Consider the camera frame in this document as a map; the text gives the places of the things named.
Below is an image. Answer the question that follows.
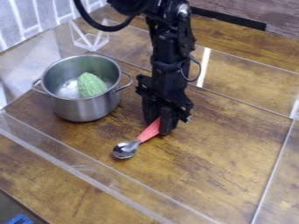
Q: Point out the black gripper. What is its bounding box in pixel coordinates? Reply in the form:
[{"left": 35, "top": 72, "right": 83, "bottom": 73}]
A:
[{"left": 134, "top": 60, "right": 194, "bottom": 137}]

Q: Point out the pink handled metal spoon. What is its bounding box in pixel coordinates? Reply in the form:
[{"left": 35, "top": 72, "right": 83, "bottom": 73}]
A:
[{"left": 111, "top": 118, "right": 160, "bottom": 159}]

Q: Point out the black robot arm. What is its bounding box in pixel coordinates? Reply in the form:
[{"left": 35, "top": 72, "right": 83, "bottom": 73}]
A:
[{"left": 106, "top": 0, "right": 196, "bottom": 136}]

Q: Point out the green bumpy toy vegetable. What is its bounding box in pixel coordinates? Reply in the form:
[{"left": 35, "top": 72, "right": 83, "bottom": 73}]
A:
[{"left": 77, "top": 72, "right": 107, "bottom": 98}]

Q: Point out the stainless steel pot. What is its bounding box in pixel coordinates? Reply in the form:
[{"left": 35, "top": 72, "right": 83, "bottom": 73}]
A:
[{"left": 31, "top": 54, "right": 133, "bottom": 123}]

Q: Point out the blue object at corner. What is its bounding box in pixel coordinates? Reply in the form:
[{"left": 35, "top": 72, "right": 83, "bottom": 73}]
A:
[{"left": 3, "top": 214, "right": 33, "bottom": 224}]

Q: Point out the clear acrylic corner bracket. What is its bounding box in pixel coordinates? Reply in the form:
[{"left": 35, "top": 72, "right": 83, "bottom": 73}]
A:
[{"left": 69, "top": 21, "right": 109, "bottom": 52}]

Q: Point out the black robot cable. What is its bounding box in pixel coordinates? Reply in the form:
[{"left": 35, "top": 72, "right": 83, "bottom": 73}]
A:
[{"left": 71, "top": 0, "right": 202, "bottom": 83}]

